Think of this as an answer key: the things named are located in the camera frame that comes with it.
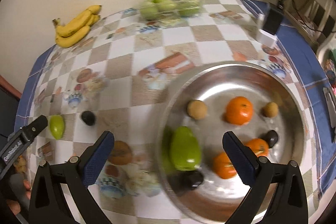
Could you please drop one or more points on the orange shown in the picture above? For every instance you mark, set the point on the orange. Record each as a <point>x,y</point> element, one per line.
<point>258,146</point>
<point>222,166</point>
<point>239,109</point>

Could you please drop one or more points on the small green mango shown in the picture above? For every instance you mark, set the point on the small green mango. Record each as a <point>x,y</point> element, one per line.
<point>56,126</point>

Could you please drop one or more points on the tan round fruit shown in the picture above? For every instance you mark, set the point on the tan round fruit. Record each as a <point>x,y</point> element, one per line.
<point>197,109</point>
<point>271,109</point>

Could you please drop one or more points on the large green mango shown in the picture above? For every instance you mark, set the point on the large green mango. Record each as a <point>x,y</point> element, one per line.
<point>183,148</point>

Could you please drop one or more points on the yellow banana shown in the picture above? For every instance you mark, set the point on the yellow banana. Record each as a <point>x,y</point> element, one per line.
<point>78,20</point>
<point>72,39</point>
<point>93,19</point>

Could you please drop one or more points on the metal bowl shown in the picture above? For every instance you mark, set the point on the metal bowl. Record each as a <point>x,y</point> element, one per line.
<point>215,87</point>

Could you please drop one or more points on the person's left hand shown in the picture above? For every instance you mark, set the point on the person's left hand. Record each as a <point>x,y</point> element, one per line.
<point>14,206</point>

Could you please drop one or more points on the dark round fruit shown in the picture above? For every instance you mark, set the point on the dark round fruit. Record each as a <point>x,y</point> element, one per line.
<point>88,117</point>
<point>191,179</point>
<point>271,138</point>

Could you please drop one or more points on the black and white device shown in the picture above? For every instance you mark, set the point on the black and white device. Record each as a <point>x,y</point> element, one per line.
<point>271,20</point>

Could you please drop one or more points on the dark flat device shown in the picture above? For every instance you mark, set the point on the dark flat device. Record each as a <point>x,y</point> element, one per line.
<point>331,108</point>

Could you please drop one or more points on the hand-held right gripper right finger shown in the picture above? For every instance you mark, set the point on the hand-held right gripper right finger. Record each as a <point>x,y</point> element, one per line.
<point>239,158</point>

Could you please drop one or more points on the red-brown chair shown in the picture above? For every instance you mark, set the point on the red-brown chair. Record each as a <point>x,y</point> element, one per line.
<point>8,86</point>

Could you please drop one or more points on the pile of green apples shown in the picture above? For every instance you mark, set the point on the pile of green apples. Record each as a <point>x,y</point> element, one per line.
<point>168,5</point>

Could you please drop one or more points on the checkered printed tablecloth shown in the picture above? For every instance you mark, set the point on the checkered printed tablecloth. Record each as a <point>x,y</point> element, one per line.
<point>126,77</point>

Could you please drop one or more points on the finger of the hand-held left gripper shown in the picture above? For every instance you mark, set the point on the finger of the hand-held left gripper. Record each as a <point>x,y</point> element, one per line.
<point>35,127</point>

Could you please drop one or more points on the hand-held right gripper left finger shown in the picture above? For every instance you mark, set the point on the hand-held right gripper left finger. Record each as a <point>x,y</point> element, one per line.
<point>98,158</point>

